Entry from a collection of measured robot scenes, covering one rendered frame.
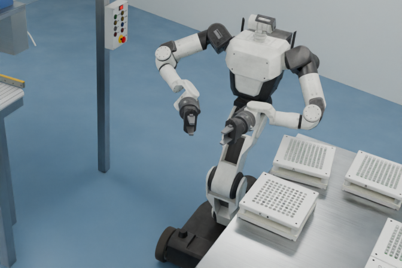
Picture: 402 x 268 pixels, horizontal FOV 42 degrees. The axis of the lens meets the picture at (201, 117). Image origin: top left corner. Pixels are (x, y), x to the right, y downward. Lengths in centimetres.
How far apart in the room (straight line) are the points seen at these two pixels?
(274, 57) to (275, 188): 62
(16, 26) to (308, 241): 162
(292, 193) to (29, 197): 193
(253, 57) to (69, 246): 155
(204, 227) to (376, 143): 194
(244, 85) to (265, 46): 22
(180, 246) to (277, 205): 95
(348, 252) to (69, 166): 226
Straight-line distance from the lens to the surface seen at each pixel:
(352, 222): 220
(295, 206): 208
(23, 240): 326
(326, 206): 224
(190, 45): 255
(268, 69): 242
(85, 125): 420
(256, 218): 206
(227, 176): 262
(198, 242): 293
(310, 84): 238
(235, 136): 222
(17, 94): 278
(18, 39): 265
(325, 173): 230
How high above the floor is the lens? 224
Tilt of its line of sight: 31 degrees down
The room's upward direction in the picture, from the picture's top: 6 degrees clockwise
